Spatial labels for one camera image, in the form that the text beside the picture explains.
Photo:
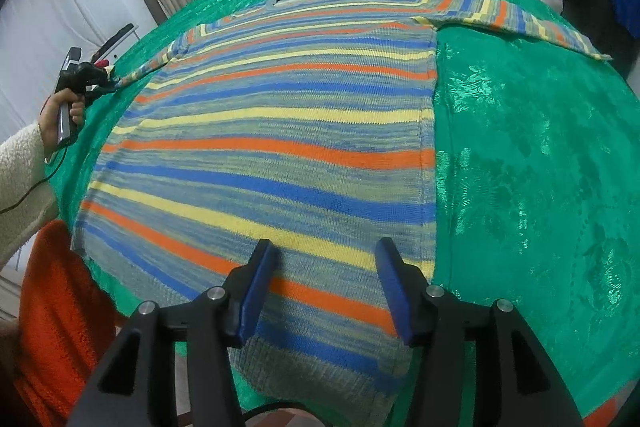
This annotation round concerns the person's orange clothing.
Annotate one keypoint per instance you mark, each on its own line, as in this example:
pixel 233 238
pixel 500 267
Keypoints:
pixel 60 317

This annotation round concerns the person's left forearm white sleeve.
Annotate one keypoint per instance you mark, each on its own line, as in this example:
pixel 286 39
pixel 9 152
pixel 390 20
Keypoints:
pixel 22 192

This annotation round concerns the long black tool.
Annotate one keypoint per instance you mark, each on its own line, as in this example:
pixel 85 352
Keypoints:
pixel 117 39

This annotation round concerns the person's left hand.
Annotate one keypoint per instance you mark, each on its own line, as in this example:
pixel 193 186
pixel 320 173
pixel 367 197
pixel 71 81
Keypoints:
pixel 50 127

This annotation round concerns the dark clothes on chair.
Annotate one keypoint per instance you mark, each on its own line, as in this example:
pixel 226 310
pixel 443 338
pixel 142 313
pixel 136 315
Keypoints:
pixel 585 7

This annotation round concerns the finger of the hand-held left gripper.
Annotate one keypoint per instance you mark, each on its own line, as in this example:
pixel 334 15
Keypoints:
pixel 106 86

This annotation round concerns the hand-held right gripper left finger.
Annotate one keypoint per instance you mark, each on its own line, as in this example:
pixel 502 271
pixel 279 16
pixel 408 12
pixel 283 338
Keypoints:
pixel 259 279

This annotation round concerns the green satin blanket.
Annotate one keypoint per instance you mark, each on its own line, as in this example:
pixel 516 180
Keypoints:
pixel 515 167

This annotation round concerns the white wardrobe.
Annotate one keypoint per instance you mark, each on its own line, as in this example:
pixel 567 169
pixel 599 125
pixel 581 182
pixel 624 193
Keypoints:
pixel 55 2

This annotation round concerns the striped knit sweater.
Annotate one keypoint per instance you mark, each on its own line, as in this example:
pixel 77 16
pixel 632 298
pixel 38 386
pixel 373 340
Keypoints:
pixel 300 142

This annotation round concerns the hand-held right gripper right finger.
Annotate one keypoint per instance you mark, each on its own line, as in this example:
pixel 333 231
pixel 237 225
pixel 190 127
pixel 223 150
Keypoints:
pixel 395 287

